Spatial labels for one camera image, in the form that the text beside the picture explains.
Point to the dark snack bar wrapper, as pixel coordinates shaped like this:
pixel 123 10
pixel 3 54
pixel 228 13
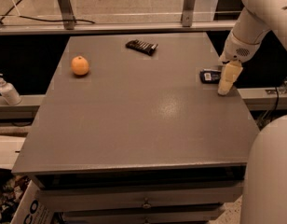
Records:
pixel 141 46

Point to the grey drawer cabinet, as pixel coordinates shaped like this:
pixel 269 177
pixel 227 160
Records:
pixel 137 127

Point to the upper drawer knob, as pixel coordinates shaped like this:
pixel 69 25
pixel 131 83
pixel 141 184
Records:
pixel 146 204

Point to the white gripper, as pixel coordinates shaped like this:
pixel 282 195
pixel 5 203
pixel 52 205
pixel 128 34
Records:
pixel 238 49

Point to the white cardboard box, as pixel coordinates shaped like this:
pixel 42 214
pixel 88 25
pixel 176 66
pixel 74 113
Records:
pixel 30 210

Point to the metal railing post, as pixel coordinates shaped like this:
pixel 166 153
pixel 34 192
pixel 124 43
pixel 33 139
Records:
pixel 187 13
pixel 67 14

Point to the left metal railing post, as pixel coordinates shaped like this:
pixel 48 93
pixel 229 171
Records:
pixel 67 14

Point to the orange fruit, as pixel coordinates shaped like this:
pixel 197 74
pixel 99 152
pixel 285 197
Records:
pixel 79 66

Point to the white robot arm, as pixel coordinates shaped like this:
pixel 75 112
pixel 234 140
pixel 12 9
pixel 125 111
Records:
pixel 264 197

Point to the right metal railing post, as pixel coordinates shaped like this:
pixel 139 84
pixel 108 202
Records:
pixel 187 13

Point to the blue rxbar blueberry wrapper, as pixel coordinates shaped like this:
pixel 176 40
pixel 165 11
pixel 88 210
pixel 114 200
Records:
pixel 209 76

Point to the white pump bottle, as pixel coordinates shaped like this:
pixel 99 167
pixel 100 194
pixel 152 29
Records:
pixel 8 92

